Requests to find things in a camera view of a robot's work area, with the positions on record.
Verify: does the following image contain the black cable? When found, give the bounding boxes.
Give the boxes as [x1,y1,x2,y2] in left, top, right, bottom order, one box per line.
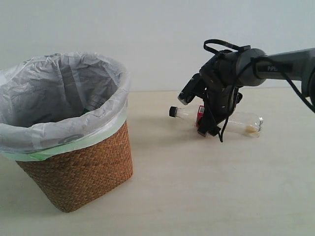
[203,38,315,143]

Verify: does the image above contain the red label cola bottle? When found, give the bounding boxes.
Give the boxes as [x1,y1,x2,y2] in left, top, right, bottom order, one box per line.
[169,104,263,137]

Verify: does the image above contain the white plastic bin liner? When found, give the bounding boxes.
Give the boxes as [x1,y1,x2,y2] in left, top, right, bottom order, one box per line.
[0,52,131,162]

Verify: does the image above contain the green label water bottle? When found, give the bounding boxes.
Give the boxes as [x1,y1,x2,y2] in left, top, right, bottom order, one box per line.
[80,108,90,116]

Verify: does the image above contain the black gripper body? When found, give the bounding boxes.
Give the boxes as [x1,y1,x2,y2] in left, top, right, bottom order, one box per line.
[207,86,243,124]

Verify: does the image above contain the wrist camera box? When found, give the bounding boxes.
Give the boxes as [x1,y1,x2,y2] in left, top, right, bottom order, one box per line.
[178,73,205,105]

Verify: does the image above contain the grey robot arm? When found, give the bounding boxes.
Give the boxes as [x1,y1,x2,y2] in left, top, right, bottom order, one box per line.
[197,48,315,136]

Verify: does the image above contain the brown woven wicker trash basket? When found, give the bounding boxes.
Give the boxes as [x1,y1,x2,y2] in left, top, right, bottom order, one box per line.
[17,123,133,213]

